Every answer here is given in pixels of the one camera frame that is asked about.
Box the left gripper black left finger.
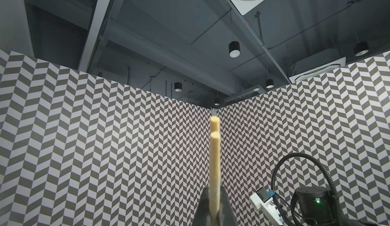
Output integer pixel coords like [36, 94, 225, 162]
[193, 187, 210, 226]

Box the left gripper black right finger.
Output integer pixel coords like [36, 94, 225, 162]
[218, 186, 238, 226]

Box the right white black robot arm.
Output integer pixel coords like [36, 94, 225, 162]
[271, 152, 376, 226]

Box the black cylinder ceiling lamp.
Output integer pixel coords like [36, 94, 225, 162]
[229, 41, 241, 58]

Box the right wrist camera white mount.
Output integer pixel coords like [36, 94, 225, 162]
[249, 187, 283, 226]

